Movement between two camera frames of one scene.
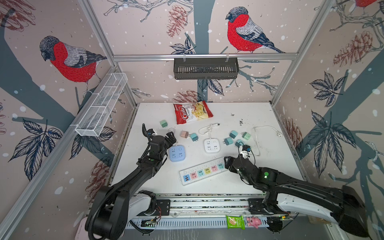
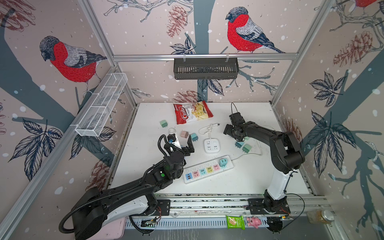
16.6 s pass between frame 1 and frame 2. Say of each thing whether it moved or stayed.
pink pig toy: stayed
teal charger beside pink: stayed
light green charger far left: stayed
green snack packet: stayed
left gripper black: moved
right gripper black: moved
